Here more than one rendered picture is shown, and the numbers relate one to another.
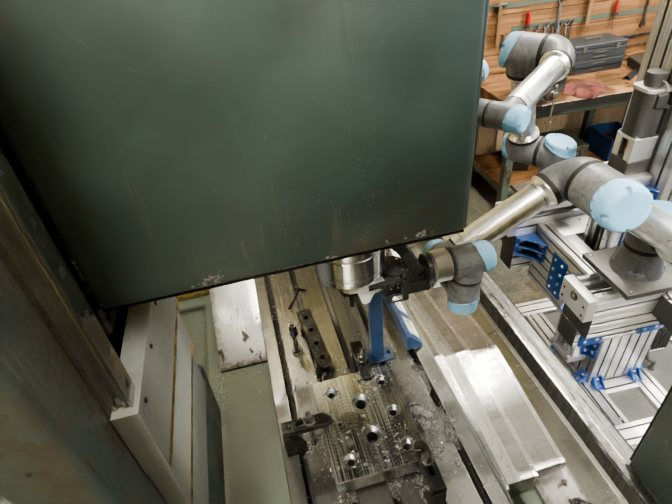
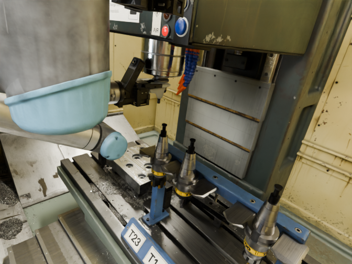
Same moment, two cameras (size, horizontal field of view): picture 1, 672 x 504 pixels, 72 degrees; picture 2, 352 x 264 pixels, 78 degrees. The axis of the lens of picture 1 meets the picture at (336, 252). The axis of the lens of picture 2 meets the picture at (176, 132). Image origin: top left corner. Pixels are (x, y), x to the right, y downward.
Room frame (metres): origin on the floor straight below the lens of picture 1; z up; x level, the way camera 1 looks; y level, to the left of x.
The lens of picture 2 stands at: (1.50, -0.44, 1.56)
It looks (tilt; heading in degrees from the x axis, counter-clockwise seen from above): 24 degrees down; 144
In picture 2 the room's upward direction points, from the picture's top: 8 degrees clockwise
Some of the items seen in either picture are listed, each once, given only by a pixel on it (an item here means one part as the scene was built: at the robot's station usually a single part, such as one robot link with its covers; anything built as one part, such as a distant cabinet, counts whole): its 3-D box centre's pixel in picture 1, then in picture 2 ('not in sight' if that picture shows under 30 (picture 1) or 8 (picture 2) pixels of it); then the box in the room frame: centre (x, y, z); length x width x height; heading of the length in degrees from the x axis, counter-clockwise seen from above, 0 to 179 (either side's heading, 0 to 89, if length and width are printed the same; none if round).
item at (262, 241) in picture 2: not in sight; (261, 231); (1.34, -0.08, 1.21); 0.06 x 0.06 x 0.03
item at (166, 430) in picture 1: (175, 394); (218, 120); (0.69, 0.41, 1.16); 0.48 x 0.05 x 0.51; 10
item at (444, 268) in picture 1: (436, 265); (110, 92); (0.81, -0.23, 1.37); 0.08 x 0.05 x 0.08; 10
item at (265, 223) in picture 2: not in sight; (267, 214); (1.34, -0.08, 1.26); 0.04 x 0.04 x 0.07
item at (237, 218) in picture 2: not in sight; (238, 215); (1.29, -0.09, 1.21); 0.07 x 0.05 x 0.01; 100
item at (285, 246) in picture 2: not in sight; (287, 250); (1.39, -0.07, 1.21); 0.07 x 0.05 x 0.01; 100
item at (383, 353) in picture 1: (375, 324); (158, 186); (0.95, -0.09, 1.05); 0.10 x 0.05 x 0.30; 100
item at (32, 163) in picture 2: not in sight; (90, 152); (0.12, -0.15, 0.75); 0.89 x 0.67 x 0.26; 100
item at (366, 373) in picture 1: (361, 365); (158, 185); (0.87, -0.04, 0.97); 0.13 x 0.03 x 0.15; 10
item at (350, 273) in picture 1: (346, 244); (162, 56); (0.77, -0.02, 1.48); 0.16 x 0.16 x 0.12
